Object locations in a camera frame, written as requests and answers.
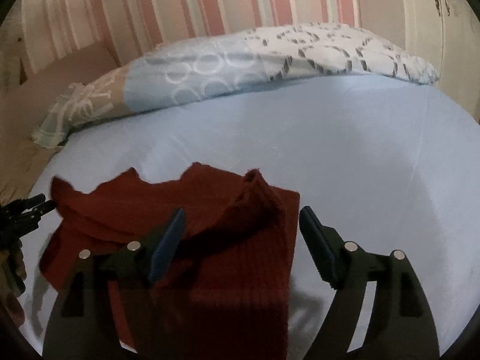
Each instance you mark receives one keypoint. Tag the white wardrobe with red decals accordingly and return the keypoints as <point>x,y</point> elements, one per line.
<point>442,26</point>

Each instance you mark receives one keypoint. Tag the person's left hand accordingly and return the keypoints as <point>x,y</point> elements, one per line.
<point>13,307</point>

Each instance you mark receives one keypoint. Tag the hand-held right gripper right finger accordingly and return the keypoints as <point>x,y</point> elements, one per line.
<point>318,247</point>

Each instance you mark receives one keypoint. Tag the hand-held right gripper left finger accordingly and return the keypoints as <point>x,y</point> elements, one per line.
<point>167,247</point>

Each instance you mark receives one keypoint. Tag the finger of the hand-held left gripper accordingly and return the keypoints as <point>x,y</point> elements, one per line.
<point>22,204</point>
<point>33,217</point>

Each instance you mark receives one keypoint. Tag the circle patterned duvet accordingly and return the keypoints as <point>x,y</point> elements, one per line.
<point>225,67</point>

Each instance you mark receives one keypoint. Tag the beige blanket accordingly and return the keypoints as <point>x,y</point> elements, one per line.
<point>22,172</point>

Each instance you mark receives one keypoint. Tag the pink padded headboard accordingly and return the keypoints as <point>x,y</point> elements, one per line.
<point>56,78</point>

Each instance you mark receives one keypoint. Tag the bed with light blue sheet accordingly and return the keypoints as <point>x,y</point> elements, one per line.
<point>318,138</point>

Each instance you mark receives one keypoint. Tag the dark red knit sweater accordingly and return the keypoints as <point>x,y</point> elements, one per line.
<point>232,240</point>

